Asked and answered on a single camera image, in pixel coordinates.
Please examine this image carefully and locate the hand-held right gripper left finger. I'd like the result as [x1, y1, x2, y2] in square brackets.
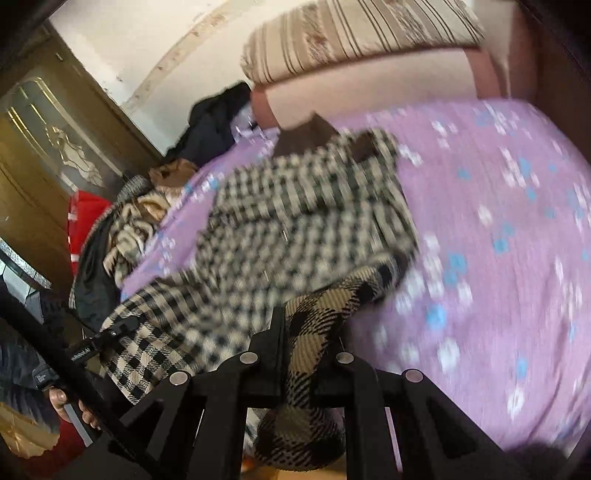
[60, 305, 289, 480]

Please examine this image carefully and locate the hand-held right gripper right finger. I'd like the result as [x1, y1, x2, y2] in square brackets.
[314, 339, 522, 480]

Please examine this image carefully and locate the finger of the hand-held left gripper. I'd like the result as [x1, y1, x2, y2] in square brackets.
[108, 315, 141, 339]

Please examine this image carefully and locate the black beige checkered coat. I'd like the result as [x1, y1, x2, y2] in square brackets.
[99, 113, 421, 474]

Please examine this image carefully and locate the person's left hand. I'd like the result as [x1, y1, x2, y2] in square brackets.
[48, 387, 101, 431]

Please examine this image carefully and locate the red cloth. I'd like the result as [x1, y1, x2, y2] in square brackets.
[67, 189, 112, 268]

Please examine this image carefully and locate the grey knit cloth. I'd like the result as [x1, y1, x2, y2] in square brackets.
[115, 174, 153, 204]

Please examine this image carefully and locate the brown cloth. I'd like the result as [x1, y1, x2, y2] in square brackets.
[148, 158, 199, 190]

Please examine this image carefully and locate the wooden door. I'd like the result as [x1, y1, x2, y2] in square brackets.
[0, 23, 160, 287]

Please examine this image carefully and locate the purple floral bedsheet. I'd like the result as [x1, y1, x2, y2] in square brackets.
[117, 99, 591, 462]

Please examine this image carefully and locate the dark jacket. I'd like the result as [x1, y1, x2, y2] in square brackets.
[164, 82, 254, 162]

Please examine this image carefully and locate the pink sofa back cushion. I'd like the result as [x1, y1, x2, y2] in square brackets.
[250, 46, 504, 132]

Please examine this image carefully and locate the striped floral pillow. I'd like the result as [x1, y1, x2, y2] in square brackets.
[241, 0, 485, 86]

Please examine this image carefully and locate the brown sofa armrest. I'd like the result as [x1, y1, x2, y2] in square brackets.
[503, 0, 591, 162]

